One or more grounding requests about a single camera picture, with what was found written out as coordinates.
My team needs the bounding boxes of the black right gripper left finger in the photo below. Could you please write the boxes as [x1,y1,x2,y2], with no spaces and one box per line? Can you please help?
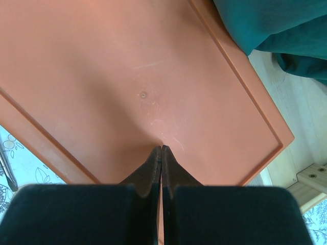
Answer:
[1,146,161,244]

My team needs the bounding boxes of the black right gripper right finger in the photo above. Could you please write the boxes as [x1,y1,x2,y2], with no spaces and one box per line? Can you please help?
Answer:
[162,145,311,244]

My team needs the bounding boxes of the orange drawer box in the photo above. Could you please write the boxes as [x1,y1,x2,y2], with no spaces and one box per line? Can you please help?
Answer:
[1,1,294,185]

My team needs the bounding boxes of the floral patterned table mat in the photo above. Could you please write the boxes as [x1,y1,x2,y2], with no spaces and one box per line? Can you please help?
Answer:
[0,125,64,217]

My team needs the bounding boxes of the wooden clothes rack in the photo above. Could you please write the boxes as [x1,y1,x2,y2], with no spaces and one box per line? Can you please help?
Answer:
[287,163,326,213]

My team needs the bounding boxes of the teal green shorts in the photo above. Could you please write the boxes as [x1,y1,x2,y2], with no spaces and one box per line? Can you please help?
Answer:
[214,0,326,85]

